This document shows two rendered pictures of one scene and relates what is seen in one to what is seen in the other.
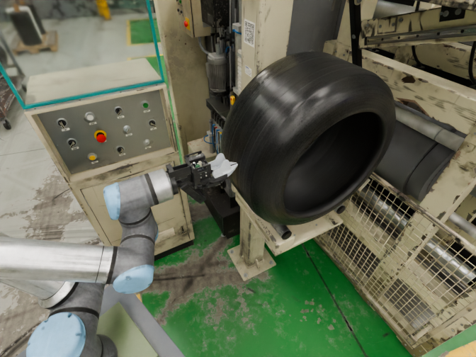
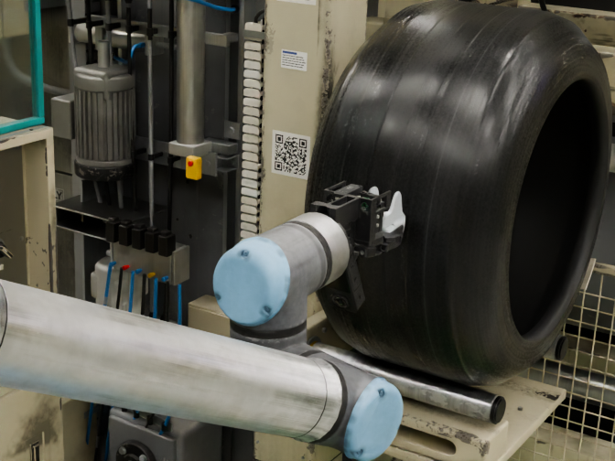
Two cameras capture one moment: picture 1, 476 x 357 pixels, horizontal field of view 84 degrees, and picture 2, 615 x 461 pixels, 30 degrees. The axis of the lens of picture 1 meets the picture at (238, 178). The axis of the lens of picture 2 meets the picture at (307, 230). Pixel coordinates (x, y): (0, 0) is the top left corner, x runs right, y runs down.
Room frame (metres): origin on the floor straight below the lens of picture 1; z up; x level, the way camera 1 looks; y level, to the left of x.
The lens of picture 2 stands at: (-0.59, 0.89, 1.73)
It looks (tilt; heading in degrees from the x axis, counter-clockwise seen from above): 19 degrees down; 329
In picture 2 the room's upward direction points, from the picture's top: 2 degrees clockwise
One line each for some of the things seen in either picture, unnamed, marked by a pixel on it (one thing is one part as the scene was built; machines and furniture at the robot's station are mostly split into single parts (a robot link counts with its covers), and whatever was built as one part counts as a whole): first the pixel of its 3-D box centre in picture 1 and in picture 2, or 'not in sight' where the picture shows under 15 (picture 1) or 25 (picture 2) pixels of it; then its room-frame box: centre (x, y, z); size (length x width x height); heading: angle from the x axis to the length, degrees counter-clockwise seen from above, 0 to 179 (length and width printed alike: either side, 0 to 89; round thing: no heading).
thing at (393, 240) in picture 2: (212, 178); (381, 237); (0.58, 0.07, 1.23); 0.09 x 0.05 x 0.02; 118
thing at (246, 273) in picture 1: (251, 256); not in sight; (1.05, -0.10, 0.02); 0.27 x 0.27 x 0.04; 28
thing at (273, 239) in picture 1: (262, 214); (394, 415); (0.77, -0.11, 0.84); 0.36 x 0.09 x 0.06; 28
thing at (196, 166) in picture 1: (189, 174); (345, 227); (0.57, 0.14, 1.26); 0.12 x 0.08 x 0.09; 118
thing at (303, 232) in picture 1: (287, 209); (431, 403); (0.83, -0.23, 0.80); 0.37 x 0.36 x 0.02; 118
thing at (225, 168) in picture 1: (225, 167); (394, 211); (0.60, 0.04, 1.25); 0.09 x 0.03 x 0.06; 118
